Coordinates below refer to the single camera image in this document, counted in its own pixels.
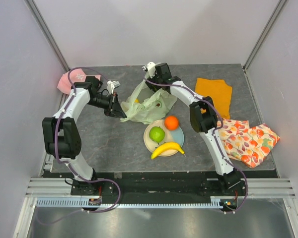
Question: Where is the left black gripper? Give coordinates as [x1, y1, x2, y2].
[86, 92, 127, 120]

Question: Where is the light green plastic bag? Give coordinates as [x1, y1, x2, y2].
[120, 81, 177, 124]

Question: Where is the fake orange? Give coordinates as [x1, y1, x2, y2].
[164, 116, 179, 131]

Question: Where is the green fake apple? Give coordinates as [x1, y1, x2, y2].
[149, 126, 165, 143]

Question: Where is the yellow fake banana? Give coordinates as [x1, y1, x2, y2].
[150, 142, 185, 159]

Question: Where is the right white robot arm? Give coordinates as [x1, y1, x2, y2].
[142, 62, 240, 195]

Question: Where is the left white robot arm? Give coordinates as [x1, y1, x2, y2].
[42, 76, 127, 195]

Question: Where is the pink cloth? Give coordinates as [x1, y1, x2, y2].
[57, 68, 103, 95]

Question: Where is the orange folded cloth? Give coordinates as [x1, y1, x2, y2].
[195, 78, 232, 119]

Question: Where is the cream and blue plate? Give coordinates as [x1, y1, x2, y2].
[143, 119, 185, 153]

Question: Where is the floral patterned cloth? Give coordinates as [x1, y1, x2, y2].
[219, 119, 280, 168]

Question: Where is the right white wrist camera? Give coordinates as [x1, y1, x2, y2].
[142, 62, 156, 79]

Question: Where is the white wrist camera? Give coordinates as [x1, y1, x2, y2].
[142, 62, 156, 79]
[106, 80, 121, 95]

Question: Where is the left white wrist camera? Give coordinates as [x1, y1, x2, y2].
[106, 80, 121, 95]

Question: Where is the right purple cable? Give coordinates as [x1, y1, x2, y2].
[143, 71, 249, 216]

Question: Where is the purple cable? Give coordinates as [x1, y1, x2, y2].
[34, 66, 122, 226]
[143, 71, 249, 216]

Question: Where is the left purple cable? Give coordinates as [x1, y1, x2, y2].
[34, 66, 122, 226]

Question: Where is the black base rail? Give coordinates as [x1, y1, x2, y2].
[65, 170, 247, 197]

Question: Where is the white slotted cable duct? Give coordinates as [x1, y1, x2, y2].
[36, 197, 234, 209]

